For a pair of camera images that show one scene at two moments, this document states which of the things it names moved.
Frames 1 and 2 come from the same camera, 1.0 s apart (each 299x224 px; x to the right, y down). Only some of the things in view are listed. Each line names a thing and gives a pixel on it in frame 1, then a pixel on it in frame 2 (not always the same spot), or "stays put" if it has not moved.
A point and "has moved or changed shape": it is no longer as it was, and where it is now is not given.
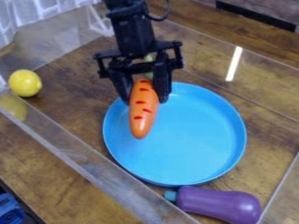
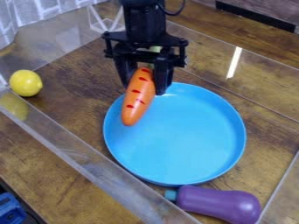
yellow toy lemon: [24, 83] stays put
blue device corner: [12, 213] stays put
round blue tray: [196, 143] stays put
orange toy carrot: [144, 108] has moved or changed shape
